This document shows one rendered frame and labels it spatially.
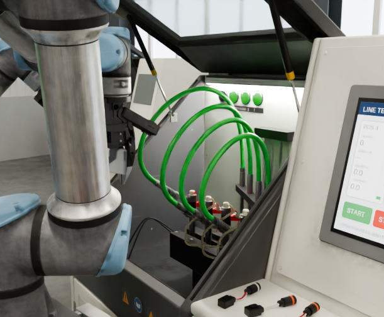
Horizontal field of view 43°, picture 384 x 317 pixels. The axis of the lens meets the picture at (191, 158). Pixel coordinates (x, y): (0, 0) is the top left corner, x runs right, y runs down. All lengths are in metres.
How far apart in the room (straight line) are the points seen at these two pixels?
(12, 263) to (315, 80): 0.76
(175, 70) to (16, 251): 3.70
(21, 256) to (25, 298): 0.08
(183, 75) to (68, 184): 3.76
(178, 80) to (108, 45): 3.45
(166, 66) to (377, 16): 2.27
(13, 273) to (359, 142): 0.71
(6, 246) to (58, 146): 0.19
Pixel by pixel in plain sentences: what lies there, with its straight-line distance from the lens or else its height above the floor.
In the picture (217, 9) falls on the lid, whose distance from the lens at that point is 1.38.
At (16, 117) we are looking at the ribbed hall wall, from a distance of 8.26.
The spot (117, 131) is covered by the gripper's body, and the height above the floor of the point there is 1.34.
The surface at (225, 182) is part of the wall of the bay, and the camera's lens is 1.78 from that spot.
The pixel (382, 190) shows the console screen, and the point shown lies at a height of 1.24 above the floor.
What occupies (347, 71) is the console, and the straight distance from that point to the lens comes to 1.13.
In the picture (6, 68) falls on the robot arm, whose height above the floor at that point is 1.48.
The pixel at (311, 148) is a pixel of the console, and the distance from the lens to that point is 1.15.
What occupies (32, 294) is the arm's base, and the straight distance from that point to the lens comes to 0.86.
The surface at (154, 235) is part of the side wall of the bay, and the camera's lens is 1.81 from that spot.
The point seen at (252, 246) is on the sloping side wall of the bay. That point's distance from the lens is 1.17.
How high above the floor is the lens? 1.48
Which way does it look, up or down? 11 degrees down
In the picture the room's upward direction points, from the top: straight up
